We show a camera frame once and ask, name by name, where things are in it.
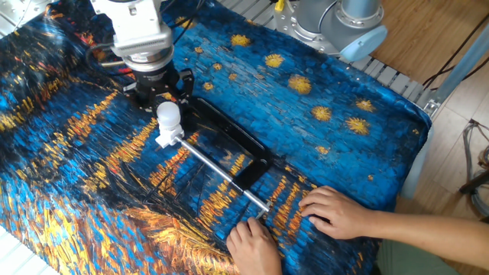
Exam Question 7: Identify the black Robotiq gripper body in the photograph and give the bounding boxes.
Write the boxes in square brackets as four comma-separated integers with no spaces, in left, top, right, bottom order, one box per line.
[134,67,184,105]

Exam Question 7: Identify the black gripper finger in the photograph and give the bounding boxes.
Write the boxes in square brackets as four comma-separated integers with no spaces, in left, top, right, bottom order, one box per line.
[177,69,196,105]
[121,79,146,112]

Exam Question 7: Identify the white light bulb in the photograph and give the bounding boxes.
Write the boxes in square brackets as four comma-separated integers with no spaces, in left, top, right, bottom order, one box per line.
[156,102,183,131]

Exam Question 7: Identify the black C-clamp with metal screw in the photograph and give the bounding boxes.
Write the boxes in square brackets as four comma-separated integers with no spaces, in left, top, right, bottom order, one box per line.
[154,93,277,219]

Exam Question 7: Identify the person's right forearm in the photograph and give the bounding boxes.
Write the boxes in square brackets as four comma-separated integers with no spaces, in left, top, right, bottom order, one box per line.
[367,208,489,251]

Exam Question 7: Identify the white bulb socket block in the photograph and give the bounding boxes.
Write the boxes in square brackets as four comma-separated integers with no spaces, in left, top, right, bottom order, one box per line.
[154,126,186,149]

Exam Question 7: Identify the person's left hand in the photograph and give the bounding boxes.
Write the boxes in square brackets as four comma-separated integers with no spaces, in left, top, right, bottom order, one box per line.
[225,216,284,275]

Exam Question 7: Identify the person's right hand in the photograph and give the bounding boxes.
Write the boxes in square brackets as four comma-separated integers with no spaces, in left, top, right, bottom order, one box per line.
[297,185,377,241]

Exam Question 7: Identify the starry night print tablecloth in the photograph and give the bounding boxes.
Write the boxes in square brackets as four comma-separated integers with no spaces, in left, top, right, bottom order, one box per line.
[0,0,434,275]

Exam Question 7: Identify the green trousers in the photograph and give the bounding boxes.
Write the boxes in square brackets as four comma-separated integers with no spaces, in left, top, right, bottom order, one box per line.
[373,237,489,275]

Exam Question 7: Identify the black metal stand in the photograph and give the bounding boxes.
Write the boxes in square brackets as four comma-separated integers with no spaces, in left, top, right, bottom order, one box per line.
[443,121,489,222]

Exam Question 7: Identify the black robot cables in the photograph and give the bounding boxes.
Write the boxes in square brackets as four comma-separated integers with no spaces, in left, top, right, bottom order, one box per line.
[86,40,131,74]

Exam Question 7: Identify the light blue post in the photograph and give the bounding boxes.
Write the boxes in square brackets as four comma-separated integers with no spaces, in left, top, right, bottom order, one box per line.
[400,44,489,201]

